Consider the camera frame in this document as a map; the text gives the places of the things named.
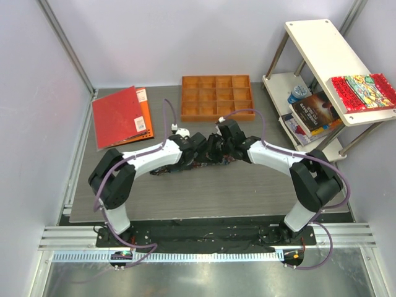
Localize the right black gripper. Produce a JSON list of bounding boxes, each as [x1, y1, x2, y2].
[[195, 133, 233, 164]]

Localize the floral navy necktie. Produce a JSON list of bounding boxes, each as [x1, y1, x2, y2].
[[149, 155, 236, 176]]

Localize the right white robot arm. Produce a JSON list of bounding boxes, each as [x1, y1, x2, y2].
[[206, 119, 343, 244]]

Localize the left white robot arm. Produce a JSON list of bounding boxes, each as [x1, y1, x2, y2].
[[88, 129, 207, 247]]

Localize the orange wooden compartment tray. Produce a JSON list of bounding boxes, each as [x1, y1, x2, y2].
[[181, 75, 255, 122]]

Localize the bottom stacked books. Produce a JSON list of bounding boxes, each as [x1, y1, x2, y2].
[[279, 113, 342, 146]]

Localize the orange notebook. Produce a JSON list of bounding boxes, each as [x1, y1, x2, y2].
[[124, 88, 154, 144]]

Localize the red folder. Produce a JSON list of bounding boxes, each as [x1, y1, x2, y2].
[[92, 86, 147, 150]]

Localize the blue lidded jar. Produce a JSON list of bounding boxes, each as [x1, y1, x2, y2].
[[287, 85, 311, 104]]

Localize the dark brown book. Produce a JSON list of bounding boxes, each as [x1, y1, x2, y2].
[[289, 91, 342, 136]]

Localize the white two-tier shelf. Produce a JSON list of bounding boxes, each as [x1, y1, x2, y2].
[[262, 19, 395, 162]]

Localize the red colourful book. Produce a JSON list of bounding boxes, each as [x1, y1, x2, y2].
[[330, 74, 395, 113]]

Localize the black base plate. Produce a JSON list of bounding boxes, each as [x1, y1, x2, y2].
[[95, 216, 318, 253]]

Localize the aluminium rail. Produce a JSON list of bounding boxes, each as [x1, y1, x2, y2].
[[38, 223, 377, 251]]

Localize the slotted white cable duct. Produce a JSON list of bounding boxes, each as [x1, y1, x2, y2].
[[53, 250, 284, 263]]

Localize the right aluminium frame post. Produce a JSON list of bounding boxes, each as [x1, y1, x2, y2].
[[338, 0, 368, 37]]

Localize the aluminium frame post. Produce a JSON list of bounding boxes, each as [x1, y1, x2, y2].
[[338, 0, 368, 37], [37, 0, 96, 96]]

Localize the left aluminium frame post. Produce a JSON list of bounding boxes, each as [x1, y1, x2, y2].
[[37, 0, 96, 96]]

